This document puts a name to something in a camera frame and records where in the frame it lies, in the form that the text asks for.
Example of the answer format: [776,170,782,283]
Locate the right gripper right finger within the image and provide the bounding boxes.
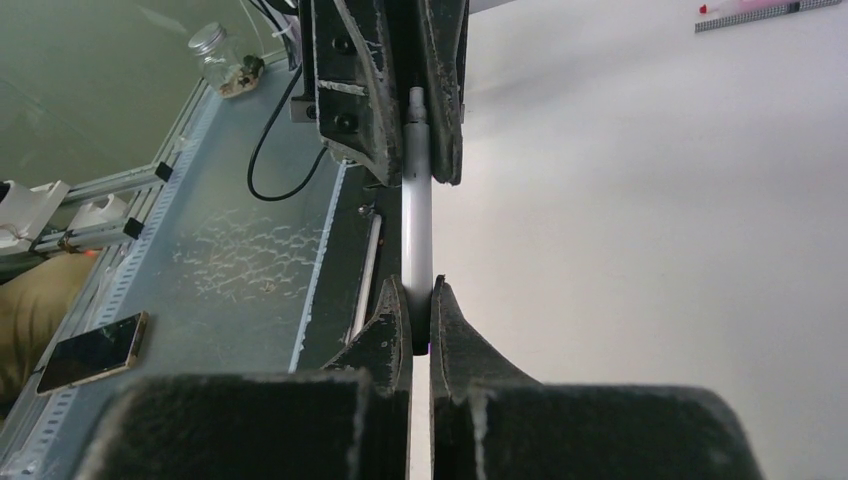
[430,277,762,479]

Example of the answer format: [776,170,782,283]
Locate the left camera cable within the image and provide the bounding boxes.
[246,62,329,203]

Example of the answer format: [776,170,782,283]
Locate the smartphone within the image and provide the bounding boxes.
[36,311,150,396]

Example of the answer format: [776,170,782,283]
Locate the aluminium frame rails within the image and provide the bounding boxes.
[1,81,221,479]

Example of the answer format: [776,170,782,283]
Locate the white pen red end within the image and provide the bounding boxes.
[698,1,731,16]

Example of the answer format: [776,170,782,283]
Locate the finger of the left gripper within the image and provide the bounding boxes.
[417,0,469,186]
[312,1,403,187]

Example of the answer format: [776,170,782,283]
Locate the glass jar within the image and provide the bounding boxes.
[187,22,265,99]

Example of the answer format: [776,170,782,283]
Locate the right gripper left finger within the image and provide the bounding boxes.
[74,277,412,479]

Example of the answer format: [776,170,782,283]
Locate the thin white black-tip pen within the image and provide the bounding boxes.
[401,87,434,355]

